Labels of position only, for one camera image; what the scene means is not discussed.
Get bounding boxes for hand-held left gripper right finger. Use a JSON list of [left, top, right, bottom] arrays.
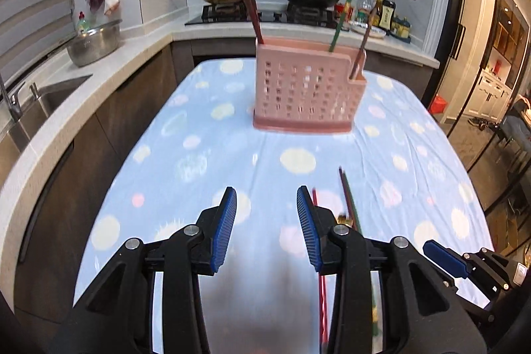
[[296, 185, 486, 354]]

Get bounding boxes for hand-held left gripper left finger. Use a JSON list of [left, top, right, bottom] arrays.
[[54, 187, 238, 354]]

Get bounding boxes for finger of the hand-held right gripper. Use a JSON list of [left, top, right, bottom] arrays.
[[423, 240, 515, 299]]

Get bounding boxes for dark brown chopstick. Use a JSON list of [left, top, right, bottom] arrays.
[[338, 167, 359, 230], [348, 22, 371, 80]]

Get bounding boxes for pink perforated utensil holder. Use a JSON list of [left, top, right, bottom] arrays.
[[252, 40, 368, 135]]

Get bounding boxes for dark red chopstick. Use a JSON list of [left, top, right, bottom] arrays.
[[246, 0, 265, 45], [239, 0, 262, 45]]

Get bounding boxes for blue sun print tablecloth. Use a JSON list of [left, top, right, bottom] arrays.
[[72, 57, 496, 354]]

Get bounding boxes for dark wood base cabinets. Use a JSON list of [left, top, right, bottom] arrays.
[[12, 41, 424, 321]]

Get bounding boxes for red bin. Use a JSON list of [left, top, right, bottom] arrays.
[[427, 95, 449, 115]]

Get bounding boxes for white speckled kitchen countertop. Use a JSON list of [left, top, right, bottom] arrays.
[[0, 22, 440, 297]]

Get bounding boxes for white plate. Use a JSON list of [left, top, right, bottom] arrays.
[[348, 20, 386, 37]]

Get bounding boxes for black gas stove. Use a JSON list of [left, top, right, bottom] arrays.
[[185, 3, 341, 28]]

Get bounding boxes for steel kitchen sink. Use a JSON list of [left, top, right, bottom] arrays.
[[0, 74, 94, 156]]

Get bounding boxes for red food packet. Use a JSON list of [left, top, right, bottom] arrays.
[[335, 2, 357, 21]]

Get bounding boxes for small dark condiment jars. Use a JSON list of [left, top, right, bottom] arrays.
[[390, 16, 412, 39]]

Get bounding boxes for steel colander bowl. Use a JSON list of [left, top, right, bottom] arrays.
[[66, 19, 123, 68]]

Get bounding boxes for large dark sauce bottle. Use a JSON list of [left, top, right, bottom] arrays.
[[379, 0, 397, 31]]

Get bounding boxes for slim dark sauce bottle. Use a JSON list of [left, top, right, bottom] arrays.
[[370, 0, 384, 27]]

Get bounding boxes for dark framed glass door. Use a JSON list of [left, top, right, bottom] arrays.
[[440, 0, 531, 214]]

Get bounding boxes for chrome sink faucet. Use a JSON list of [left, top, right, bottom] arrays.
[[0, 72, 26, 122]]

